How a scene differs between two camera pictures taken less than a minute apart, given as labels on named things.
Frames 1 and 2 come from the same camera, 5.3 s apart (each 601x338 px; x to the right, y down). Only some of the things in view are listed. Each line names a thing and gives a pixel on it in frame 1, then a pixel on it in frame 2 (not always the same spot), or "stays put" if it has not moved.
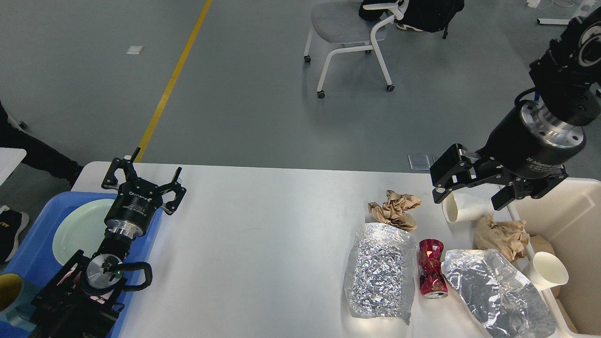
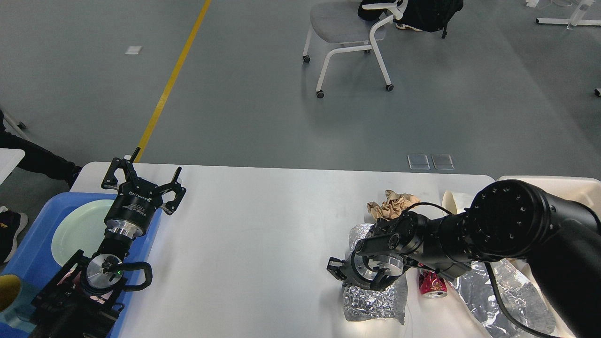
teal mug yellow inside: (17, 304) stays put
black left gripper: (134, 207) stays put
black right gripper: (528, 143) → (374, 272)
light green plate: (82, 227) stays put
